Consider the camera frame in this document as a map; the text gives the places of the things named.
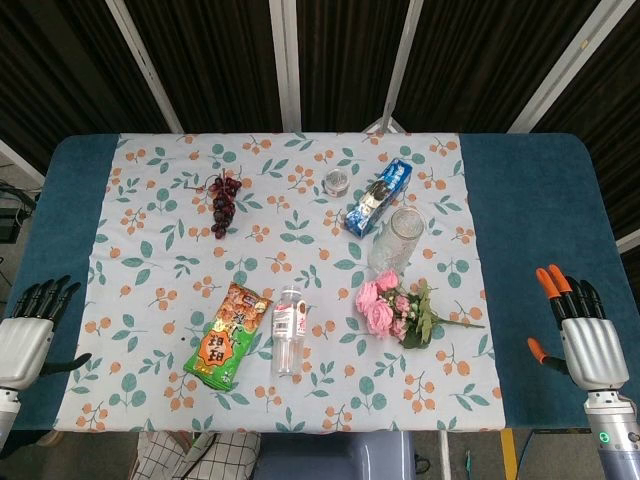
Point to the right orange-tipped robot hand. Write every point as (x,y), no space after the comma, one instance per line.
(595,350)

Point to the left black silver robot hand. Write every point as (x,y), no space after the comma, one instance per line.
(25,345)

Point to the pink artificial flower bouquet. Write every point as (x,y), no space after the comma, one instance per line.
(380,312)

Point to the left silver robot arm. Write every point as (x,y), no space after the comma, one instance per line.
(6,412)

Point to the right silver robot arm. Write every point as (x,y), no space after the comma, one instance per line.
(615,435)

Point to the textured clear glass vase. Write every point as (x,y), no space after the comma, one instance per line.
(397,240)

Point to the teal table cover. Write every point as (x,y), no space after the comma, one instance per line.
(525,210)

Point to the green snack bag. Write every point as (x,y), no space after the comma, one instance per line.
(227,340)

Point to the white checkered bag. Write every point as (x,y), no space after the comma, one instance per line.
(200,457)

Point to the dark red plastic grapes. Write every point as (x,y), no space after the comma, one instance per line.
(221,207)

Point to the blue cookie box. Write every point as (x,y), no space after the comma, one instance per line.
(377,200)

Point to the clear plastic bottle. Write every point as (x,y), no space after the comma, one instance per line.
(289,330)

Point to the floral print tablecloth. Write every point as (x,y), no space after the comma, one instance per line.
(300,260)

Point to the small clear lidded jar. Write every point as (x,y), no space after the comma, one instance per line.
(336,182)

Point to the white slanted frame post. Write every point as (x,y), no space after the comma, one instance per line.
(565,65)
(145,65)

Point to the thin white frame post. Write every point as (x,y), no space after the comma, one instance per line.
(402,55)

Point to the white double frame post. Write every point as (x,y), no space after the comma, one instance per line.
(287,65)

